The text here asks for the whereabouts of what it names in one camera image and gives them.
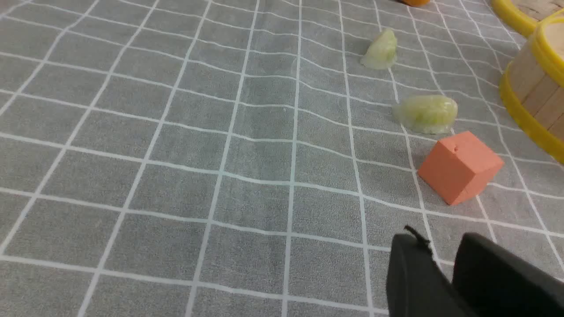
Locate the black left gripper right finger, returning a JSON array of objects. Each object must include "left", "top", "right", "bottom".
[{"left": 453, "top": 232, "right": 564, "bottom": 317}]

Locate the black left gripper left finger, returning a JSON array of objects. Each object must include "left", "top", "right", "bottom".
[{"left": 386, "top": 225, "right": 477, "bottom": 317}]

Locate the green dumpling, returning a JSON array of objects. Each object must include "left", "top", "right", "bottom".
[
  {"left": 360, "top": 29, "right": 397, "bottom": 70},
  {"left": 392, "top": 95, "right": 459, "bottom": 134}
]

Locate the bamboo steamer tray yellow rim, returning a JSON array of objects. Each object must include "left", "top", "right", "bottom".
[{"left": 499, "top": 11, "right": 564, "bottom": 163}]

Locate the woven bamboo steamer lid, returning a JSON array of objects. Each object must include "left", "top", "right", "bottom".
[{"left": 491, "top": 0, "right": 564, "bottom": 38}]

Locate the orange foam cube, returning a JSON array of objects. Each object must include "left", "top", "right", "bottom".
[{"left": 417, "top": 131, "right": 505, "bottom": 205}]

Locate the orange toy pear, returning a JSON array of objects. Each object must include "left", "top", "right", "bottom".
[{"left": 400, "top": 0, "right": 430, "bottom": 7}]

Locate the grey checked tablecloth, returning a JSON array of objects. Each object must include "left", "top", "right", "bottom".
[{"left": 0, "top": 0, "right": 563, "bottom": 317}]

